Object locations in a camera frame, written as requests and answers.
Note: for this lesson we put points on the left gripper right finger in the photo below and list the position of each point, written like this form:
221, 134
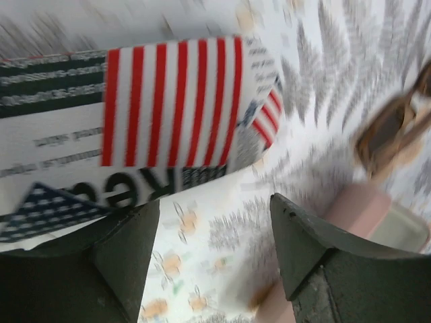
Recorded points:
331, 275

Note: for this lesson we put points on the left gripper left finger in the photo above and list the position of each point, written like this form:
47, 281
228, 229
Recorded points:
95, 274

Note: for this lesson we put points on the pink glasses case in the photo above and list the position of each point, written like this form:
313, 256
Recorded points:
366, 212

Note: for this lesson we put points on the flag pattern glasses case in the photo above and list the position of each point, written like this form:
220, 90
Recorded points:
84, 134

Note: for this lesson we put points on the brown sunglasses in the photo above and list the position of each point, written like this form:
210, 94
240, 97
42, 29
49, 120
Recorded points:
397, 131

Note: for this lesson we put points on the floral table mat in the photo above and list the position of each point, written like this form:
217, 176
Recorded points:
339, 64

